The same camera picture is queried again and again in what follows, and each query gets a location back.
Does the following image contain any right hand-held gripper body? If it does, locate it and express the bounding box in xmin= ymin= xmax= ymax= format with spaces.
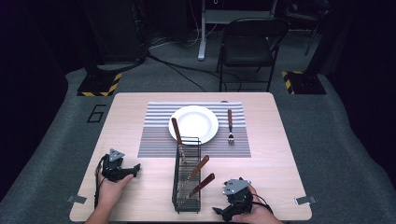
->
xmin=221 ymin=176 xmax=254 ymax=218

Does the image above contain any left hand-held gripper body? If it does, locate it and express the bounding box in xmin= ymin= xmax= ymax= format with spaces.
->
xmin=100 ymin=148 xmax=129 ymax=183

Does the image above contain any person's left hand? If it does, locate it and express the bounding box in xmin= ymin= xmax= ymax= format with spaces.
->
xmin=97 ymin=173 xmax=134 ymax=209

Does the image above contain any person's right hand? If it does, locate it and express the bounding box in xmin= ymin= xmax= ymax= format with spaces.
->
xmin=230 ymin=184 xmax=282 ymax=224

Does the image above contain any grey striped placemat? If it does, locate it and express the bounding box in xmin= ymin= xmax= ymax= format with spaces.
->
xmin=137 ymin=101 xmax=252 ymax=159

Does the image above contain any grey tape strip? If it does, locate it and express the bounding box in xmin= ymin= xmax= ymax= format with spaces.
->
xmin=66 ymin=194 xmax=88 ymax=205
xmin=294 ymin=195 xmax=318 ymax=206

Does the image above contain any white round plate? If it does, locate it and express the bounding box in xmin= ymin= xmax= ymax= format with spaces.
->
xmin=167 ymin=105 xmax=220 ymax=146

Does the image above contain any black base with hazard stripes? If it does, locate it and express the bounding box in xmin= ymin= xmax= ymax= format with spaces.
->
xmin=281 ymin=70 xmax=328 ymax=95
xmin=76 ymin=63 xmax=123 ymax=97

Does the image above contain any black cabinet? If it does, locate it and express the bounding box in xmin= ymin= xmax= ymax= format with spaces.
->
xmin=81 ymin=0 xmax=149 ymax=65

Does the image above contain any white desk leg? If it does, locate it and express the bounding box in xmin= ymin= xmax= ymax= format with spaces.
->
xmin=197 ymin=0 xmax=209 ymax=62

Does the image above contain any black folding chair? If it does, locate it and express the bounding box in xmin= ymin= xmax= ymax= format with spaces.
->
xmin=216 ymin=17 xmax=291 ymax=93

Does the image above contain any left hand-held gripper cable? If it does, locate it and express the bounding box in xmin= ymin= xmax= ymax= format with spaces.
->
xmin=93 ymin=155 xmax=108 ymax=210

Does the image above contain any hand-held gripper cable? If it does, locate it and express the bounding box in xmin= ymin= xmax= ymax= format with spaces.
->
xmin=250 ymin=193 xmax=275 ymax=216
xmin=93 ymin=155 xmax=108 ymax=210

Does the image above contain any right hand-held gripper cable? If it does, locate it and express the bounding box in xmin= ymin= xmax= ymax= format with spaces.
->
xmin=250 ymin=193 xmax=275 ymax=216

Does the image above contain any wooden-handled cutlery piece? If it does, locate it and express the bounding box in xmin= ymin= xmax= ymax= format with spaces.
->
xmin=185 ymin=173 xmax=217 ymax=200
xmin=178 ymin=154 xmax=211 ymax=191

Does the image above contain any black wire cutlery rack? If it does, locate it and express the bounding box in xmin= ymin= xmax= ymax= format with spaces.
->
xmin=171 ymin=135 xmax=203 ymax=215

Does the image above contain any wooden-handled knife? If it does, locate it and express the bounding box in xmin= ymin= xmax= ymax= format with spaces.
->
xmin=170 ymin=117 xmax=189 ymax=165

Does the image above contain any wooden-handled fork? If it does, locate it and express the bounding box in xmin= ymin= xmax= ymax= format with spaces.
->
xmin=226 ymin=108 xmax=235 ymax=146

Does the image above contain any black floor cable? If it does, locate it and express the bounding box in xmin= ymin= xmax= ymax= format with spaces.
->
xmin=146 ymin=49 xmax=243 ymax=93

